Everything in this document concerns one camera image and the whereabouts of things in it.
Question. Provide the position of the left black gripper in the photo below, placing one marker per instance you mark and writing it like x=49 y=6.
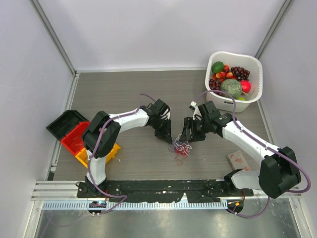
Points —
x=165 y=134

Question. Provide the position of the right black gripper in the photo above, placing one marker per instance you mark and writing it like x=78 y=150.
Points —
x=188 y=123

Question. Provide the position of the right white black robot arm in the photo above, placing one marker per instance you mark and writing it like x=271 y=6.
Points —
x=278 y=171

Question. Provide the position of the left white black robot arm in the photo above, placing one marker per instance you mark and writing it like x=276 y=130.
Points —
x=101 y=135

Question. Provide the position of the dark grape cluster left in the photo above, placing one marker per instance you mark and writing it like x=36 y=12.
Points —
x=215 y=84

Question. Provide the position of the stained grey sponge block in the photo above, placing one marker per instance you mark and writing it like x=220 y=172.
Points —
x=237 y=161

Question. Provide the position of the green netted melon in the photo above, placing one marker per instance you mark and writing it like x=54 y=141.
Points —
x=232 y=87

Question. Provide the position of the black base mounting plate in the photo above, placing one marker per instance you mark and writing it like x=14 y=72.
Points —
x=164 y=191

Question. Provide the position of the green lime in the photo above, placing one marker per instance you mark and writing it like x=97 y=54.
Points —
x=217 y=67

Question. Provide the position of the red pink apple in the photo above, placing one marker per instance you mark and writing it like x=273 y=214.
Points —
x=246 y=86

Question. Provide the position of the dark red grape bunch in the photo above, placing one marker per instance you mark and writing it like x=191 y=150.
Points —
x=240 y=73

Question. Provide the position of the yellow plastic bin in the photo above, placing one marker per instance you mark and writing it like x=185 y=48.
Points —
x=82 y=156

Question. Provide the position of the red plastic bin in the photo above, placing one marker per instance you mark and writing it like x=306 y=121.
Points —
x=73 y=140

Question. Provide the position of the white plastic basket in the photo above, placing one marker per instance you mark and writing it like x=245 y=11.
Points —
x=255 y=79

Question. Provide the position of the black plastic bin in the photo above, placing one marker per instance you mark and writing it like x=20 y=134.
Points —
x=66 y=122

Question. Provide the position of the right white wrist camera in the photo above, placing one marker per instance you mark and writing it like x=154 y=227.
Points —
x=196 y=113

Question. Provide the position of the white slotted cable duct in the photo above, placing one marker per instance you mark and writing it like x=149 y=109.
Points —
x=94 y=205

